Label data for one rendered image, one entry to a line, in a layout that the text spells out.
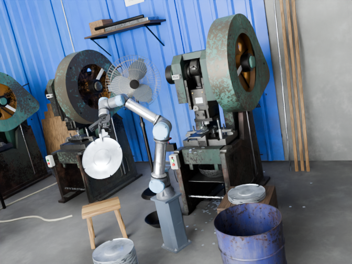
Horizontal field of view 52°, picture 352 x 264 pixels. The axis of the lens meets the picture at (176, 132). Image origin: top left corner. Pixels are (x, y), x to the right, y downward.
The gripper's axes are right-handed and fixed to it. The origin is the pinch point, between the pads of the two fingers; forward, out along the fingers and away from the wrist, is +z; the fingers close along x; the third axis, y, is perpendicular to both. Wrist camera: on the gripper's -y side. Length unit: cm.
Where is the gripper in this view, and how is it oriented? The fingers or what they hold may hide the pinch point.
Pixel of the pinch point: (101, 141)
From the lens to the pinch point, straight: 251.7
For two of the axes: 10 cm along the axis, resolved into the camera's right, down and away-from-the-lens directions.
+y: 9.8, -1.8, -0.7
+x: 1.6, 5.1, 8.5
